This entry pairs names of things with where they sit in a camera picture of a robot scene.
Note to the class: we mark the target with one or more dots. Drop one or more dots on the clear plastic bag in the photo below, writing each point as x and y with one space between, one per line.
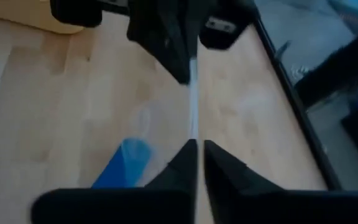
194 102

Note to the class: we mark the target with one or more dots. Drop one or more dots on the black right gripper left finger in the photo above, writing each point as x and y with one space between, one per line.
120 207

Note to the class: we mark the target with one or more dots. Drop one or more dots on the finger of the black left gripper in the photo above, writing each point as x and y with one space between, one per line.
197 25
163 37

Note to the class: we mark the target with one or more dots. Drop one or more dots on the black tower fan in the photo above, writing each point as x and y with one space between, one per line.
337 65

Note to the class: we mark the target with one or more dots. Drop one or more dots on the black aluminium table frame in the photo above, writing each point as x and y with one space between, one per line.
305 121

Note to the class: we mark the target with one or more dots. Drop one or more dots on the black frame bracket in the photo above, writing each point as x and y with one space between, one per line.
283 49

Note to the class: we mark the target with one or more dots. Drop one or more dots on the blue elastic bandage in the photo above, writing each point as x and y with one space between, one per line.
117 171

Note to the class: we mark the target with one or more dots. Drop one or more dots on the yellow plastic bin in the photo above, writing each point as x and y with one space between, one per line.
26 15

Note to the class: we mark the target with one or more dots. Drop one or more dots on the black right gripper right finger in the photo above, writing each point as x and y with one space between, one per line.
275 207

